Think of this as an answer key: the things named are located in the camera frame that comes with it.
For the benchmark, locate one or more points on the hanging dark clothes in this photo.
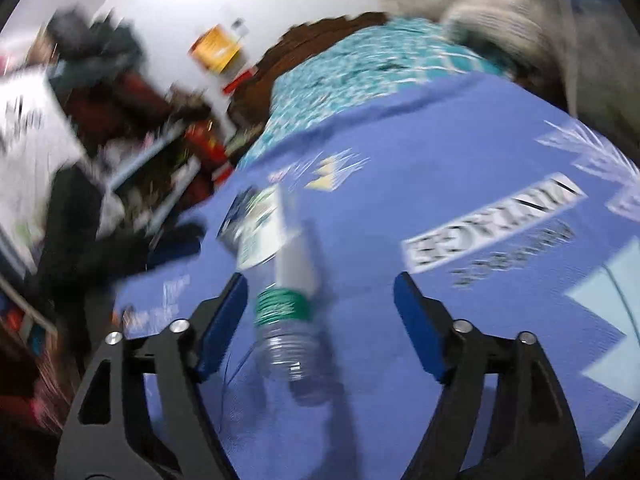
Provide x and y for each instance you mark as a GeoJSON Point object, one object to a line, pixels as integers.
{"type": "Point", "coordinates": [85, 35]}

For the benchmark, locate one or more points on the grey wall shelf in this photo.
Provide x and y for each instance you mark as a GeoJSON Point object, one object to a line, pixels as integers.
{"type": "Point", "coordinates": [150, 152]}

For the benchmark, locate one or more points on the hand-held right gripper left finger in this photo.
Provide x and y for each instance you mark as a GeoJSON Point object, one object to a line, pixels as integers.
{"type": "Point", "coordinates": [225, 325]}

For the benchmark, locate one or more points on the red yellow wall calendar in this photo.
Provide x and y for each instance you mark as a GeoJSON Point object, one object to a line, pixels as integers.
{"type": "Point", "coordinates": [215, 47]}

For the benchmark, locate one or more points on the carved wooden headboard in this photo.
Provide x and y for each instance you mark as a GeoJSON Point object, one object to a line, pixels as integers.
{"type": "Point", "coordinates": [300, 35]}

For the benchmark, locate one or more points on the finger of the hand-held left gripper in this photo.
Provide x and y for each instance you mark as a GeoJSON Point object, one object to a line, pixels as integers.
{"type": "Point", "coordinates": [172, 254]}
{"type": "Point", "coordinates": [180, 233]}

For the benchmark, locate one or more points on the teal patterned quilt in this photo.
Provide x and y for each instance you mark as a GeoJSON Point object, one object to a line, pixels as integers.
{"type": "Point", "coordinates": [350, 75]}

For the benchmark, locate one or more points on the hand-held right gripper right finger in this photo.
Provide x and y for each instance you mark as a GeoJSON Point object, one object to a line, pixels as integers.
{"type": "Point", "coordinates": [417, 320]}

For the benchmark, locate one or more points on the green white snack packet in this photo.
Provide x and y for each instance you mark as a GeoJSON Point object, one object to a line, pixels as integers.
{"type": "Point", "coordinates": [255, 230]}

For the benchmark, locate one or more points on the grey patterned pillow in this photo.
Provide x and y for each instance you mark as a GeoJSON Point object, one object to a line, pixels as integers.
{"type": "Point", "coordinates": [525, 15]}

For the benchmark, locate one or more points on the clear plastic bottle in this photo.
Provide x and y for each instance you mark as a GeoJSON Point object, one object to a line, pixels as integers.
{"type": "Point", "coordinates": [282, 320]}

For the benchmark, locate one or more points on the blue printed blanket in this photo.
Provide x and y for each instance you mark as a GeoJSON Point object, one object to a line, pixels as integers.
{"type": "Point", "coordinates": [400, 185]}

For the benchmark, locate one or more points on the white printed cloth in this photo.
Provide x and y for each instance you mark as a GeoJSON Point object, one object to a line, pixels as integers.
{"type": "Point", "coordinates": [30, 135]}

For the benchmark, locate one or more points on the red bag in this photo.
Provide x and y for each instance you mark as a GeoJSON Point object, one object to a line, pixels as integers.
{"type": "Point", "coordinates": [205, 145]}

